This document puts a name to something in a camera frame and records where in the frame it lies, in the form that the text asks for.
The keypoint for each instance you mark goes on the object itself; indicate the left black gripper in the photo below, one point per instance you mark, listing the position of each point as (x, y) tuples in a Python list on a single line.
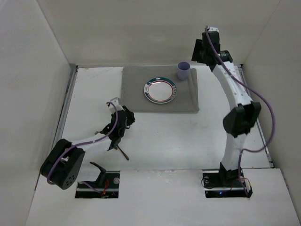
[(116, 138)]

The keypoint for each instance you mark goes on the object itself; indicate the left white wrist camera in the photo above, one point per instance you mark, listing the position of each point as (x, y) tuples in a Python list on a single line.
[(115, 105)]

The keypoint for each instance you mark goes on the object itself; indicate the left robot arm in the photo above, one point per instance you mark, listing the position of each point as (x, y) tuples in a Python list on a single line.
[(62, 165)]

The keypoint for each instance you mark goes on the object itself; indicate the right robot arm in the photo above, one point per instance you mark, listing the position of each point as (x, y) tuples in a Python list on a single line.
[(243, 110)]

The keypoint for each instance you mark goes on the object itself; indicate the brown wooden spoon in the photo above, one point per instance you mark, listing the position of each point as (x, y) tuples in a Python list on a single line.
[(124, 154)]

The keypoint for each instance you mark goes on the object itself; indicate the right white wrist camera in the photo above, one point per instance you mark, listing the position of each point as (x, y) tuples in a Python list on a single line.
[(210, 29)]

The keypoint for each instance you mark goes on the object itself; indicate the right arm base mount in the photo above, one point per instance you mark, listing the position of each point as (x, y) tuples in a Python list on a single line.
[(235, 188)]

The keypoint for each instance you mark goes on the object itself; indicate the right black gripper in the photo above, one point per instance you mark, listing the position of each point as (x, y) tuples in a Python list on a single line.
[(196, 50)]

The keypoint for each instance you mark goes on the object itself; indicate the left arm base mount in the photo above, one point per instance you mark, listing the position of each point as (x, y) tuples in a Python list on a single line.
[(102, 184)]

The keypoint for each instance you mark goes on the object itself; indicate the purple plastic cup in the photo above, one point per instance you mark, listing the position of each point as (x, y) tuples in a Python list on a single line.
[(183, 70)]

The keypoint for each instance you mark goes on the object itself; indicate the grey cloth placemat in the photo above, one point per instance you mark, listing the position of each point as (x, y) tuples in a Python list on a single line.
[(134, 79)]

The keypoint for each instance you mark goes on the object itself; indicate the white plate with green rim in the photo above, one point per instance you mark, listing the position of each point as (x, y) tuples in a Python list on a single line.
[(160, 90)]

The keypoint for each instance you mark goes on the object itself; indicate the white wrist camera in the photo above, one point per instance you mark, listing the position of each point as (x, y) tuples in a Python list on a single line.
[(115, 105), (210, 29)]

